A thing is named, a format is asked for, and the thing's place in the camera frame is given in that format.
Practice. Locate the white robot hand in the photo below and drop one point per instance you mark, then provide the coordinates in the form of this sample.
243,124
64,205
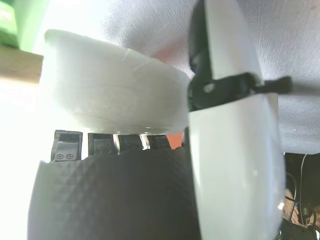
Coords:
112,195

